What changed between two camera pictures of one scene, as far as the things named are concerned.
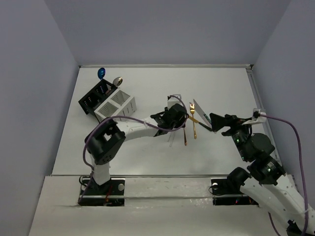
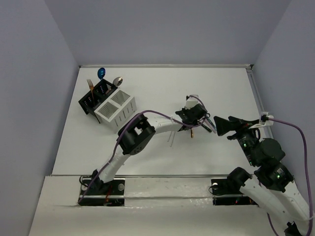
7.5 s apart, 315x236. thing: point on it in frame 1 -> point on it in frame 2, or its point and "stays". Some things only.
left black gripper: (182, 118) -> (197, 118)
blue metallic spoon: (101, 73) stays
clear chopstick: (172, 139) stays
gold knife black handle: (192, 118) stays
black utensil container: (92, 99) stays
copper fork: (185, 137) -> (92, 87)
